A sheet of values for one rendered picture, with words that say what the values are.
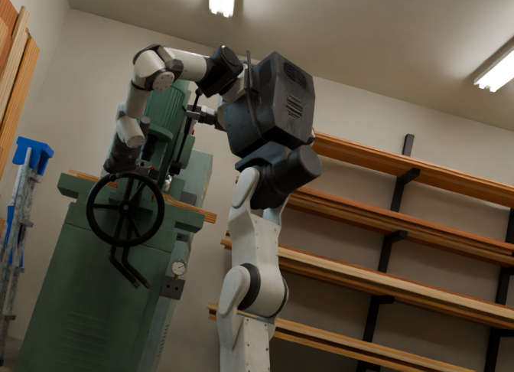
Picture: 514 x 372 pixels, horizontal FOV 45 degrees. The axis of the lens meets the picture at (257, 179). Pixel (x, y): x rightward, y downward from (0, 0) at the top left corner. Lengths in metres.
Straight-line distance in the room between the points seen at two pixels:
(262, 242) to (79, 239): 0.86
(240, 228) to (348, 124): 3.42
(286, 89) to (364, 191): 3.16
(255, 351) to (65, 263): 0.95
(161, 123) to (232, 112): 0.61
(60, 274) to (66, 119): 2.91
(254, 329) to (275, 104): 0.72
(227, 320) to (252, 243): 0.25
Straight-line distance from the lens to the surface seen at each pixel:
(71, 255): 2.51
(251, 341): 1.86
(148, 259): 2.50
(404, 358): 4.65
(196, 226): 2.53
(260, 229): 1.95
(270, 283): 1.88
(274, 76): 2.09
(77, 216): 2.52
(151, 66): 1.92
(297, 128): 2.09
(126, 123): 2.09
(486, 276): 5.43
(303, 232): 5.02
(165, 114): 2.70
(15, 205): 3.38
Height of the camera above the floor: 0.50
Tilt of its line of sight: 14 degrees up
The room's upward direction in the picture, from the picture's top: 15 degrees clockwise
